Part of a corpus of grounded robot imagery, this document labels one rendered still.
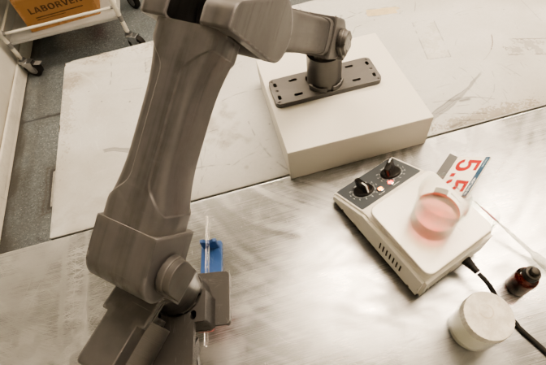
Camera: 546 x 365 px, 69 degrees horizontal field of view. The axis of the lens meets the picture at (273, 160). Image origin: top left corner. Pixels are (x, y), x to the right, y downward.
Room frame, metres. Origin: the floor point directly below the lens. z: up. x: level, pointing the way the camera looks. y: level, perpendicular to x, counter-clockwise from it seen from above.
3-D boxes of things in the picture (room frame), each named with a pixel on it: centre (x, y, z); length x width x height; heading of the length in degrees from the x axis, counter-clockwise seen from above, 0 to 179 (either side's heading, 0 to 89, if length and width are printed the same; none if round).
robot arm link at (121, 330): (0.12, 0.16, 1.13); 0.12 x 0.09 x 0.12; 145
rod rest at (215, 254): (0.23, 0.13, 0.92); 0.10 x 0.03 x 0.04; 174
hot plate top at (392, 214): (0.21, -0.20, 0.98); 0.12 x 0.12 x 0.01; 23
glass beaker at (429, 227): (0.20, -0.20, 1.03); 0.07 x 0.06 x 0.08; 12
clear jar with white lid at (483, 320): (0.08, -0.22, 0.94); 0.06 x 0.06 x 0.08
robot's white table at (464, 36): (0.64, -0.16, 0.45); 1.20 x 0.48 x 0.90; 94
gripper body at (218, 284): (0.16, 0.14, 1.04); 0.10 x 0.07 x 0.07; 84
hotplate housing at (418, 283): (0.24, -0.19, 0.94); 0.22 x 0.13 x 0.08; 23
